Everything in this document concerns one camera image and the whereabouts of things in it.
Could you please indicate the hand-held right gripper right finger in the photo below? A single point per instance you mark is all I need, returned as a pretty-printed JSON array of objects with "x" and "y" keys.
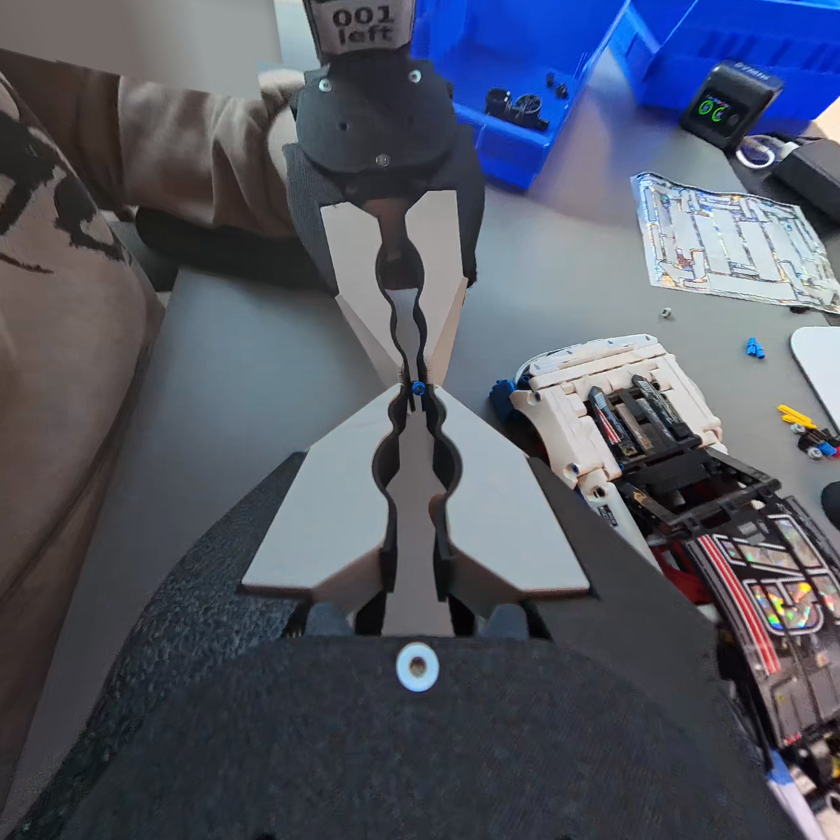
[{"x": 518, "y": 525}]

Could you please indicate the black power adapter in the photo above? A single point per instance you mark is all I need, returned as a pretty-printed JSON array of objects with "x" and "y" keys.
[{"x": 814, "y": 177}]

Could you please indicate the blue plastic bin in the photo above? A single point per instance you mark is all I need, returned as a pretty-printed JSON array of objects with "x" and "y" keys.
[
  {"x": 512, "y": 157},
  {"x": 754, "y": 39}
]

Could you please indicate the black toy tyre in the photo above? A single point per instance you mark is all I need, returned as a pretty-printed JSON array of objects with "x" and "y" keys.
[{"x": 832, "y": 502}]

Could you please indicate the pair of blue brick pins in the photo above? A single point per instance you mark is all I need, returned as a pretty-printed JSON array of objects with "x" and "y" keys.
[{"x": 754, "y": 348}]

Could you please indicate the person's left forearm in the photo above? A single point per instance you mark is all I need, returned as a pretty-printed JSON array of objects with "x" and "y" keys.
[{"x": 210, "y": 157}]

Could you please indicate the pair of yellow brick pins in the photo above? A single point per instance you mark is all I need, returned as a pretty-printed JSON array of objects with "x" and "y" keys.
[{"x": 797, "y": 417}]

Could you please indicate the person's torso in beige sweatshirt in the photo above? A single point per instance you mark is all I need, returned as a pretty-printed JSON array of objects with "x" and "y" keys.
[{"x": 52, "y": 394}]

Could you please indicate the toy brick race car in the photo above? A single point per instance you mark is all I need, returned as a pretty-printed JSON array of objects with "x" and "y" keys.
[{"x": 623, "y": 407}]

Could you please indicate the black device with screen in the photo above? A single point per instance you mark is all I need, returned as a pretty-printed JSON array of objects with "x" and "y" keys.
[{"x": 741, "y": 92}]

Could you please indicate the cluster of small brick pieces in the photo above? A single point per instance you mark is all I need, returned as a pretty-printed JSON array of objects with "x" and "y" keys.
[{"x": 817, "y": 443}]

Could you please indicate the black brick gear parts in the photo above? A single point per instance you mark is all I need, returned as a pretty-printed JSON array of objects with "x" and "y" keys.
[{"x": 518, "y": 108}]

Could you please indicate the grey desk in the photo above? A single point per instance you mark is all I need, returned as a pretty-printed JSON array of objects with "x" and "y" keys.
[{"x": 262, "y": 361}]

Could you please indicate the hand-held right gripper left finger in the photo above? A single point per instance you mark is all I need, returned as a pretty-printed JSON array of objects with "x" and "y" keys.
[{"x": 315, "y": 525}]

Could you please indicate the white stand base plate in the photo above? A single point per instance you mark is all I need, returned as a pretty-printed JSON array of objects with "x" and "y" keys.
[{"x": 820, "y": 374}]

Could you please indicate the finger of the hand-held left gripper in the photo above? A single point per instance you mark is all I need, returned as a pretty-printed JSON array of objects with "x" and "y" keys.
[
  {"x": 439, "y": 262},
  {"x": 351, "y": 262}
]

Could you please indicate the shiny sticker sheet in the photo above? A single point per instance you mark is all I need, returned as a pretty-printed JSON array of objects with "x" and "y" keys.
[{"x": 722, "y": 243}]

